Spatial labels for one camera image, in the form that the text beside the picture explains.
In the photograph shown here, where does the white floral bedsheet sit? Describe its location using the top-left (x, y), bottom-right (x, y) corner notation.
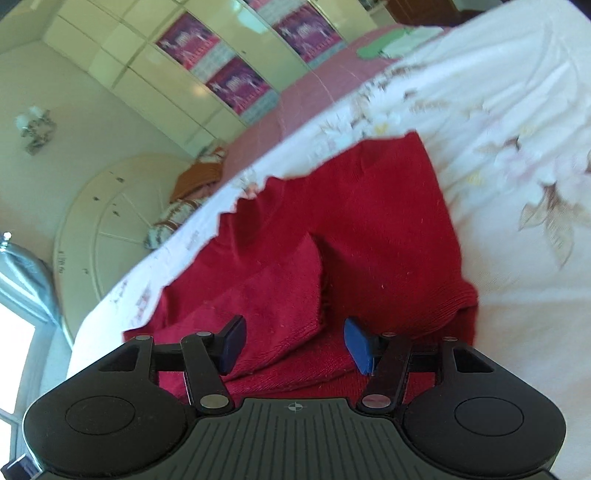
top-left (67, 2), bottom-right (591, 480)

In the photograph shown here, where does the brown cloth pillow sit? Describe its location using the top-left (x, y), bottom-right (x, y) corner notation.
top-left (168, 145), bottom-right (229, 204)

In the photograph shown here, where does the purple wall poster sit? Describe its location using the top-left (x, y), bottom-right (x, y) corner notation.
top-left (205, 58), bottom-right (280, 125)
top-left (157, 13), bottom-right (232, 81)
top-left (272, 0), bottom-right (347, 63)

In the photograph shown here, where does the dark wooden furniture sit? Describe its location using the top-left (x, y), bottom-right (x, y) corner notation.
top-left (385, 0), bottom-right (462, 26)

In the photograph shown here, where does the pink quilted bedspread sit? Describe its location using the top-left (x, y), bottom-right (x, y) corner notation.
top-left (224, 23), bottom-right (453, 185)

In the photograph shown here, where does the red knit sweater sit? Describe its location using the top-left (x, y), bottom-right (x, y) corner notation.
top-left (122, 131), bottom-right (481, 407)

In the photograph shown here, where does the cream wardrobe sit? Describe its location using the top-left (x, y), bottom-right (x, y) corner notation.
top-left (41, 0), bottom-right (370, 153)

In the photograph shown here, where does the floral patterned cushion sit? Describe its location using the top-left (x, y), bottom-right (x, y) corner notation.
top-left (198, 143), bottom-right (229, 164)

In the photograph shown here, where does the white folded cloth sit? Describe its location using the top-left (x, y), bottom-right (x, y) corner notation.
top-left (383, 25), bottom-right (451, 58)

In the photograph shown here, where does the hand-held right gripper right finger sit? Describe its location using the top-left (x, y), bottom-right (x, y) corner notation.
top-left (344, 318), bottom-right (497, 413)

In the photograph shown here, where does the window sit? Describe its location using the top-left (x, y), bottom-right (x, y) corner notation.
top-left (0, 300), bottom-right (38, 416)

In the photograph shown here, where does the cream round headboard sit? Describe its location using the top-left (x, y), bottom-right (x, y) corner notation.
top-left (53, 154), bottom-right (222, 342)

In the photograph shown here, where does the green folded cloth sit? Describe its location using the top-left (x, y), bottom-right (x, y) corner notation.
top-left (358, 28), bottom-right (419, 61)

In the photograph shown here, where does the grey blue curtain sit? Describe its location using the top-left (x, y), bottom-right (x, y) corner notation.
top-left (0, 231), bottom-right (65, 352)

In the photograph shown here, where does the plaid patterned pillow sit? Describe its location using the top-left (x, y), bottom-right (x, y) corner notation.
top-left (147, 194), bottom-right (213, 250)

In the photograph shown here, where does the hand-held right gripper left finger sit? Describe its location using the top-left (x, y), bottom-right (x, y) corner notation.
top-left (97, 315), bottom-right (247, 414)

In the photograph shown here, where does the wall lamp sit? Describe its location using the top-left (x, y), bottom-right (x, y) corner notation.
top-left (14, 106), bottom-right (58, 155)

